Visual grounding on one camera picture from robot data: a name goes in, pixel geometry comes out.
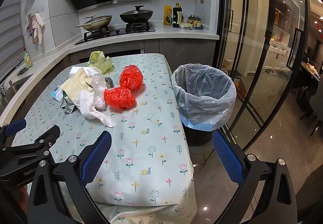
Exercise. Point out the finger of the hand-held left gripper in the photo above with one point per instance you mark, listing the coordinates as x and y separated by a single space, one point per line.
15 125
48 136

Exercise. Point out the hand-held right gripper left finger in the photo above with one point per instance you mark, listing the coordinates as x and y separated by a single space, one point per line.
97 158

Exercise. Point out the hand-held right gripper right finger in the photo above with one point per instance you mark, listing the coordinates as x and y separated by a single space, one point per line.
227 158

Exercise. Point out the black trash bin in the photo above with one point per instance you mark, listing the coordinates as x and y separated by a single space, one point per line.
199 137

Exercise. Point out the blue white packet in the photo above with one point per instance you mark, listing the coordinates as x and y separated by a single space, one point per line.
57 93

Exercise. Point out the white plastic bag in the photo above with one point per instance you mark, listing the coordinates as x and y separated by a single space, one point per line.
87 104

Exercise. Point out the red plastic bag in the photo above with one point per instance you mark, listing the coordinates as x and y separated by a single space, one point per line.
119 99
131 77

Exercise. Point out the translucent bin liner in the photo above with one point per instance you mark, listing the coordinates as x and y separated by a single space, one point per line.
201 92

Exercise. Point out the translucent plastic bag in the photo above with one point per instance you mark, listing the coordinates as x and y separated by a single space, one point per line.
99 87

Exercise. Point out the small grey carton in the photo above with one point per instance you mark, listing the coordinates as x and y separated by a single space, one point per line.
67 107

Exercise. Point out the kitchen sink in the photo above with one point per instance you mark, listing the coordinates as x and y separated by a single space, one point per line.
10 87

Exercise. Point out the dark scouring pad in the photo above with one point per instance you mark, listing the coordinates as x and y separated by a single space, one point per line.
23 71

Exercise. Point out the floral tablecloth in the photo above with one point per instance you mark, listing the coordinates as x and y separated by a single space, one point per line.
151 138

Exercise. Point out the cream foil pouch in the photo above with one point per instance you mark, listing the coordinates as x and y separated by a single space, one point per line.
75 81

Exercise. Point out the green dish soap bottle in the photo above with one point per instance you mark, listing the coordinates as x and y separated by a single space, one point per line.
27 58

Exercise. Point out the steel wool scrubber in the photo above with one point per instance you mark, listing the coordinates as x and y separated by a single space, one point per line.
109 81

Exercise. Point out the green yellow plastic packet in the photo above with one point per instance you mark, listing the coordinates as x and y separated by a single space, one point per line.
97 61

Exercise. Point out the window blind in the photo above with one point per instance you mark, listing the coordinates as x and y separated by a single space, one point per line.
10 32

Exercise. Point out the pale pink hanging cloth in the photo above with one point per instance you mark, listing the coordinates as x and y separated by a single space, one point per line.
39 28

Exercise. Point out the purple hanging cloth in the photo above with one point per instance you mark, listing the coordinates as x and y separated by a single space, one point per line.
30 25

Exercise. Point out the white sideboard cabinet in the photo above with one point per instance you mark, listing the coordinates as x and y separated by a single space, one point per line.
278 53

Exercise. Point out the beige wok with lid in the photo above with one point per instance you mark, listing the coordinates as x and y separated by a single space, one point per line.
97 23

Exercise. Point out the black gas stove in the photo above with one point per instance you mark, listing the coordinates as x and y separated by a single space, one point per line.
116 33

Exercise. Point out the glass sliding door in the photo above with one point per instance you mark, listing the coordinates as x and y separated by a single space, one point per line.
252 37

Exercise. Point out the white kitchen counter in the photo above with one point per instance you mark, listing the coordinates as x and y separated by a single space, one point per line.
176 33

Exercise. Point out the spice jar rack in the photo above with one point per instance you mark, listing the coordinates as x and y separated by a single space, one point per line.
194 21

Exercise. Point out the black wok with lid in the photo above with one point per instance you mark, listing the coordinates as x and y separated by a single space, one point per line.
136 15

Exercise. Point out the dark sauce bottle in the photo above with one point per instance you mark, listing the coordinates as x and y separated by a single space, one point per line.
177 15

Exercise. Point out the yellow seasoning packet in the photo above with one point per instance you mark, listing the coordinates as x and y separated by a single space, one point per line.
167 15

